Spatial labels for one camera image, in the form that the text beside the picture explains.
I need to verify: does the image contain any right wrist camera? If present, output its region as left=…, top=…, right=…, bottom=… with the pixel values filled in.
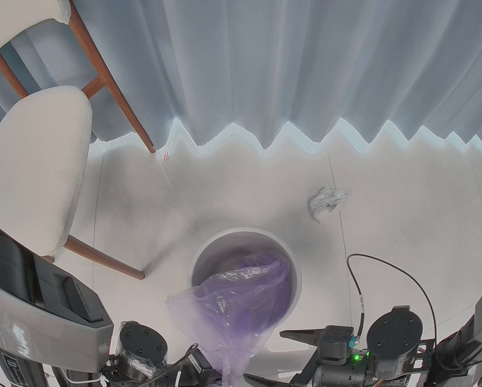
left=315, top=325, right=355, bottom=365

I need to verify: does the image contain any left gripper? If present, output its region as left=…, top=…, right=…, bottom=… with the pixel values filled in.
left=182, top=347, right=222, bottom=387

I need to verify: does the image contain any white cushioned wooden chair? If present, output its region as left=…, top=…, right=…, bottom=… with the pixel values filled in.
left=0, top=0, right=158, bottom=281

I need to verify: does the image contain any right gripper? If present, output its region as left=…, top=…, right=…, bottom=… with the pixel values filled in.
left=244, top=327, right=372, bottom=387

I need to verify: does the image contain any pale blue curtain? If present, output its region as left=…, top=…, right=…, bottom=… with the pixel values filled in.
left=0, top=0, right=482, bottom=155

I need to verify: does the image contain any purple plastic bag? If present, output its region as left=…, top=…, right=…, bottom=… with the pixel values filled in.
left=166, top=250, right=295, bottom=387

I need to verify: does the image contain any white trash bin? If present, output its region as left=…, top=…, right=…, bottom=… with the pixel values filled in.
left=190, top=227, right=303, bottom=331

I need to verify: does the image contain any white printed wrapper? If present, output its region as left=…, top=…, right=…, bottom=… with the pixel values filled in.
left=308, top=188, right=349, bottom=224

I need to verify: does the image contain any black cable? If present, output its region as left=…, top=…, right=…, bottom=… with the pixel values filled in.
left=347, top=254, right=440, bottom=364

